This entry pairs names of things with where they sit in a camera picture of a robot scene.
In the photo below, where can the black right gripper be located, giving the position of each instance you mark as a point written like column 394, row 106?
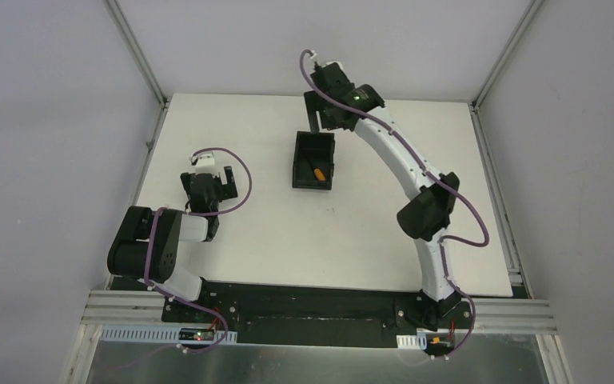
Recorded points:
column 316, row 110

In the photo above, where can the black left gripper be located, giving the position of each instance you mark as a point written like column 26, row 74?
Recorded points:
column 214, row 190

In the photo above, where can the orange handled screwdriver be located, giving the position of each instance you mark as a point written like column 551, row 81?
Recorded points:
column 318, row 174

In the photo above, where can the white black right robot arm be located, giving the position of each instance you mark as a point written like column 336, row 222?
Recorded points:
column 334, row 102

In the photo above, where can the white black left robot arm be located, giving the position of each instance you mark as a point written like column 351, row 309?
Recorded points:
column 147, row 245

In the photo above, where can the black plastic bin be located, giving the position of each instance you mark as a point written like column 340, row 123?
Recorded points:
column 313, row 151

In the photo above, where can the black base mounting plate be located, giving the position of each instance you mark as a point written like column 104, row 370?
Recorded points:
column 357, row 334

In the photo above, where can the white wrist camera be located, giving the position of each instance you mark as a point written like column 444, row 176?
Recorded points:
column 204, row 163

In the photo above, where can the aluminium frame rail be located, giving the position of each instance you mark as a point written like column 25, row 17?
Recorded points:
column 486, row 315

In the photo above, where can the white slotted cable duct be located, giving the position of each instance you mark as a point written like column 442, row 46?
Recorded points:
column 167, row 335

